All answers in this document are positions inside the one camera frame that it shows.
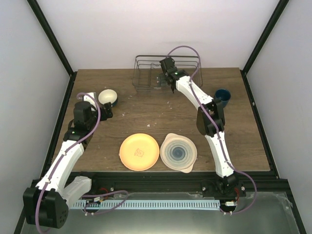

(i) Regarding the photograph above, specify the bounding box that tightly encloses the black frame post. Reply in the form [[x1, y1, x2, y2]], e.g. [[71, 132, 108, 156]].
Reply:
[[242, 0, 289, 74], [26, 0, 75, 76]]

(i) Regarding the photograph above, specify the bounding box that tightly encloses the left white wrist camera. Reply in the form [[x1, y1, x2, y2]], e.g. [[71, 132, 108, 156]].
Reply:
[[77, 92, 97, 106]]

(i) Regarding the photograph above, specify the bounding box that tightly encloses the orange plastic plate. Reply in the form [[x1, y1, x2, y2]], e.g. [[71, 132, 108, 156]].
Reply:
[[119, 133, 160, 172]]

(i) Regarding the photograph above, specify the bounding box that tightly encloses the left black frame post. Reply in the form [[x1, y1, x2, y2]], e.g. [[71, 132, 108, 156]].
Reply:
[[26, 0, 75, 76]]

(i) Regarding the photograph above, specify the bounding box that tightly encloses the clear plastic lidded bowl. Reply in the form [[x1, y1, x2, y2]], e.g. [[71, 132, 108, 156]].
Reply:
[[160, 133, 197, 173]]

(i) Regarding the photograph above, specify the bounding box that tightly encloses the dark blue mug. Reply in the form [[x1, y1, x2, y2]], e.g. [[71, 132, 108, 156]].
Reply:
[[214, 89, 231, 107]]

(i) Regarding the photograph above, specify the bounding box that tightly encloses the cream and teal bowl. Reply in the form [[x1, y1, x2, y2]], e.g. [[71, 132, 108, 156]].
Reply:
[[98, 89, 118, 107]]

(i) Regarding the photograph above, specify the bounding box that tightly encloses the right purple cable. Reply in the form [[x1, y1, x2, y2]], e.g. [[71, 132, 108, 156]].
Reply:
[[166, 45, 258, 215]]

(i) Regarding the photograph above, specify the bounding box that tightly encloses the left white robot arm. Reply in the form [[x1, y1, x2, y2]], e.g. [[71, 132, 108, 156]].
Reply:
[[23, 101, 113, 229]]

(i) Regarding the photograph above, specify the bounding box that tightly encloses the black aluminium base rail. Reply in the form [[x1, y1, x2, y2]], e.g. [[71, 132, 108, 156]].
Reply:
[[65, 172, 290, 194]]

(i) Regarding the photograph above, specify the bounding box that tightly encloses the right black frame post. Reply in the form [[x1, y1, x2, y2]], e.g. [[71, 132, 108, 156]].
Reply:
[[242, 0, 289, 74]]

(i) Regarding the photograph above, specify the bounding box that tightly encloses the black wire dish rack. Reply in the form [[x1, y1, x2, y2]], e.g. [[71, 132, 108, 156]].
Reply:
[[133, 55, 203, 95]]

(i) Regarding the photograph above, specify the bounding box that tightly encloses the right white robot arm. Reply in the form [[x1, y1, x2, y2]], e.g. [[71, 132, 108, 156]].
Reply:
[[159, 57, 238, 196]]

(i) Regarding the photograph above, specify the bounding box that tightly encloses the light blue slotted cable duct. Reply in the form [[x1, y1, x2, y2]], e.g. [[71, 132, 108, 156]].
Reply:
[[70, 200, 220, 211]]

